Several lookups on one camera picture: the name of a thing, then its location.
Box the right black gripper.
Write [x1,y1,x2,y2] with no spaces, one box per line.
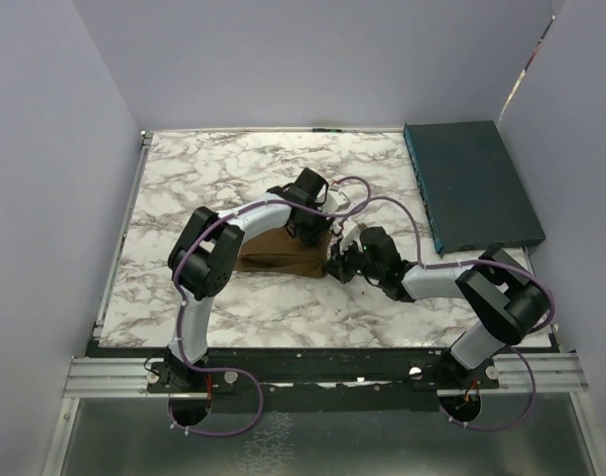
[322,234,384,284]

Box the brown cloth napkin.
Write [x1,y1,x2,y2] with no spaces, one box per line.
[234,228,331,279]

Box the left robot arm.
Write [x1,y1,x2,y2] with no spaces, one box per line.
[157,168,340,392]

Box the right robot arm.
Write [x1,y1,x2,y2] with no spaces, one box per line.
[324,227,551,388]

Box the green black marker pen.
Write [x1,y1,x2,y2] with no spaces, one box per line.
[310,127,344,133]

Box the dark teal flat box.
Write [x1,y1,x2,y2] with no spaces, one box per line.
[403,120,545,256]

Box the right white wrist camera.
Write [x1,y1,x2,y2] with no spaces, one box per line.
[338,223,364,253]

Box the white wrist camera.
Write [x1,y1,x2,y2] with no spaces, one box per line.
[324,188,351,214]
[338,223,364,253]

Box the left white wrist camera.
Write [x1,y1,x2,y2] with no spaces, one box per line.
[324,188,351,214]

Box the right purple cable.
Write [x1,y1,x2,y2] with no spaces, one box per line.
[331,196,556,432]

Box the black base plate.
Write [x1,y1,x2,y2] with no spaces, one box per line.
[83,346,502,413]

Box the aluminium rail frame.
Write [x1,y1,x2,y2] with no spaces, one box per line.
[62,353,588,399]

